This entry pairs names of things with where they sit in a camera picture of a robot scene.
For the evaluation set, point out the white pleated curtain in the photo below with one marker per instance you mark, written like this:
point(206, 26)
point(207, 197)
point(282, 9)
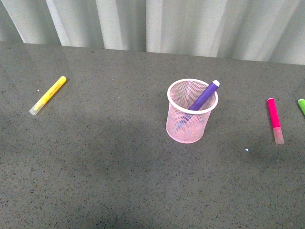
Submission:
point(255, 30)

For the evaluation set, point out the yellow highlighter pen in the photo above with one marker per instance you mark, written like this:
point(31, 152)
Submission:
point(48, 95)

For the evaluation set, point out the pink mesh pen cup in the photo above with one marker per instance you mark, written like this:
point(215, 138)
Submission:
point(184, 124)

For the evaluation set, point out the green highlighter pen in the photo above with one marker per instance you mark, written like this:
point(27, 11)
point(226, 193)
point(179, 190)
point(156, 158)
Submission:
point(301, 104)

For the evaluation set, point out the pink highlighter pen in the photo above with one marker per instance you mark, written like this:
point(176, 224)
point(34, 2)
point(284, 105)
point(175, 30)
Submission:
point(275, 121)

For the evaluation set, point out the purple highlighter pen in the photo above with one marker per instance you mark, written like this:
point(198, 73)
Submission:
point(206, 94)

